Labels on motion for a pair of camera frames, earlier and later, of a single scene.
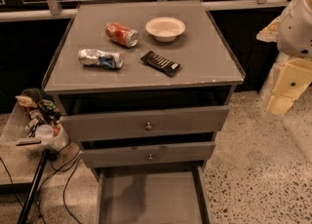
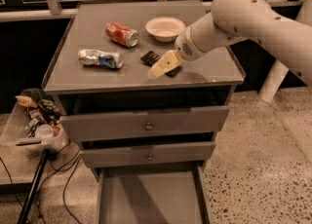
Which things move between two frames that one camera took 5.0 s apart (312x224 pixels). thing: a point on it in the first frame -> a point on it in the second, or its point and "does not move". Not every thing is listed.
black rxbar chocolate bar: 165,64 does not move
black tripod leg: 32,188 does not move
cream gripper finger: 293,77 -> 185,48
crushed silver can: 97,57 does not move
